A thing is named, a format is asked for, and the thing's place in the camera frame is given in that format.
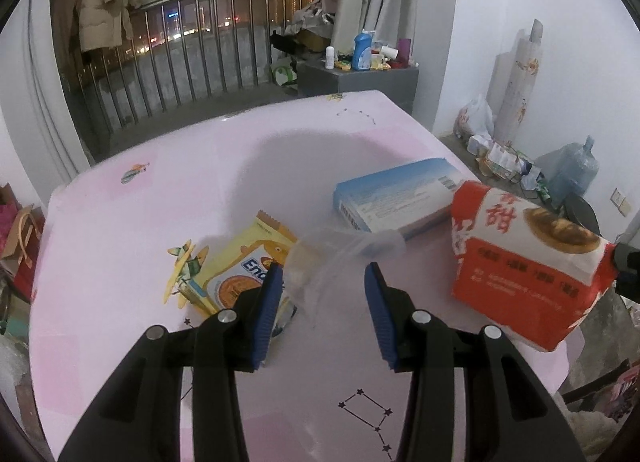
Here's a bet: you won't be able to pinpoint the purple box on cabinet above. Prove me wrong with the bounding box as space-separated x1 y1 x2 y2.
396 38 411 67

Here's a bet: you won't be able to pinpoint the black round stool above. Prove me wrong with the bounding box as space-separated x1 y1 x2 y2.
562 193 601 235

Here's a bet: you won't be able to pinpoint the metal balcony railing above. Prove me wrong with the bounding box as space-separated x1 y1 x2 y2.
52 0 318 155

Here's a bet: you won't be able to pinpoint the blue detergent bottle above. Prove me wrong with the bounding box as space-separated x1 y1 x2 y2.
352 30 375 71

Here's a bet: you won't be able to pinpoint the red gift bags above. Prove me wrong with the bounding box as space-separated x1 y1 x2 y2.
1 184 44 302

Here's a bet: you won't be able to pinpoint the yellow biscuit wrapper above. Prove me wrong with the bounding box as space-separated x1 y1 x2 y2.
163 211 297 317

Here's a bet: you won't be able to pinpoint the red white snack bag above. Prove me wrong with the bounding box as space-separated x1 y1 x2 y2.
450 181 618 352

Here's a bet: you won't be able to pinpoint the grey bedside cabinet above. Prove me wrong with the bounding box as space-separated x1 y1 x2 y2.
296 60 419 115

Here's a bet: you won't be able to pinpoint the pink bed sheet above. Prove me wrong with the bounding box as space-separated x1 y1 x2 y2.
28 88 572 462

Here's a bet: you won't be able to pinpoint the clear plastic bag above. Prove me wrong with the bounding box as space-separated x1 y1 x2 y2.
283 227 406 327

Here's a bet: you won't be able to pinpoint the white blue paper box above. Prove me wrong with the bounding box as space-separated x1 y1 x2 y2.
333 158 474 239

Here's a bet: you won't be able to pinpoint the large blue water jug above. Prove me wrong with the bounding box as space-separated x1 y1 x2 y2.
548 135 599 209

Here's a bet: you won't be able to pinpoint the pile of cartons on floor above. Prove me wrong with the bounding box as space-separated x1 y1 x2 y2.
466 134 541 191

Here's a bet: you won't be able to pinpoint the white plastic bag on floor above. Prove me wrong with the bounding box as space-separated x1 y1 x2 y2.
454 94 495 141

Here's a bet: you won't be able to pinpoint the rolled wallpaper tubes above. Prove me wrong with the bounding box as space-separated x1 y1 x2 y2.
494 18 544 147

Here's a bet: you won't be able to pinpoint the small white bottle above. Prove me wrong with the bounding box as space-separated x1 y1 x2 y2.
324 45 335 70

